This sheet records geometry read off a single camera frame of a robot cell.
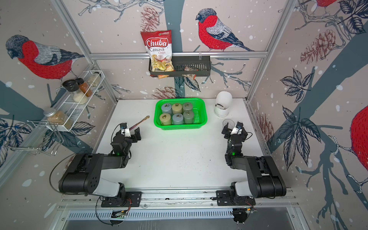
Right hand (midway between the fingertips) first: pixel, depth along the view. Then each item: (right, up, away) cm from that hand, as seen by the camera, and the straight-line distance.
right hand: (234, 123), depth 88 cm
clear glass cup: (+1, -1, +8) cm, 8 cm away
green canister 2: (-29, +4, +12) cm, 32 cm away
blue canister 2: (-36, +3, +10) cm, 38 cm away
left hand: (-65, -1, +2) cm, 65 cm away
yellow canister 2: (-45, +3, +9) cm, 46 cm away
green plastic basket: (-20, +9, +24) cm, 33 cm away
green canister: (-30, +11, +16) cm, 36 cm away
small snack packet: (-30, +36, +3) cm, 47 cm away
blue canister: (-45, +10, +15) cm, 49 cm away
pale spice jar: (-85, +27, -4) cm, 90 cm away
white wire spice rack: (-91, +9, -13) cm, 93 cm away
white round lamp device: (-3, +16, +15) cm, 22 cm away
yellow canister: (-38, +10, +16) cm, 42 cm away
